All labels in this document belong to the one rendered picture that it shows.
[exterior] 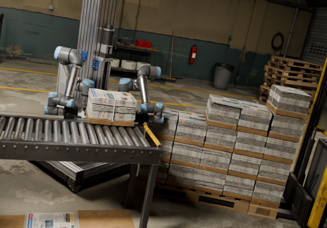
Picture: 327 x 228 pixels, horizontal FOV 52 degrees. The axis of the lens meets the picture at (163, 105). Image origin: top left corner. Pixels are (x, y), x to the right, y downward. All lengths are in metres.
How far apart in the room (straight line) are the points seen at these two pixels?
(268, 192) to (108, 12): 2.37
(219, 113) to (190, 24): 7.22
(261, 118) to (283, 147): 0.36
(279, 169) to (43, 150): 2.21
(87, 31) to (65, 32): 6.09
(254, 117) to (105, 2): 1.79
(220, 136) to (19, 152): 1.82
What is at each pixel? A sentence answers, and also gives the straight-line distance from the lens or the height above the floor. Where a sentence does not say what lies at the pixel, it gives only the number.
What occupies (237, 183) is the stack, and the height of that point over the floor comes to 0.30.
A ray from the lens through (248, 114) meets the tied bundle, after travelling 3.27.
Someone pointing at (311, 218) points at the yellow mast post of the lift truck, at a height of 0.19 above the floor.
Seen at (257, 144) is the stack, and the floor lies 0.73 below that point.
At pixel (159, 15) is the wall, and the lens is 9.95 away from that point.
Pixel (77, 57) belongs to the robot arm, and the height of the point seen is 1.29.
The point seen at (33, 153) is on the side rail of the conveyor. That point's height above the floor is 0.73.
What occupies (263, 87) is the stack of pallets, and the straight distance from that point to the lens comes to 9.95.
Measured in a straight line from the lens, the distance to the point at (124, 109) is 2.80.
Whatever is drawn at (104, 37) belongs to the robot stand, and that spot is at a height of 1.45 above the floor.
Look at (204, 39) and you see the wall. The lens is 10.52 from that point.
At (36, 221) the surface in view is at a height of 0.01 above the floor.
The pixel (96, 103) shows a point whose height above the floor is 0.98.
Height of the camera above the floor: 1.72
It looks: 14 degrees down
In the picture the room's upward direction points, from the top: 11 degrees clockwise
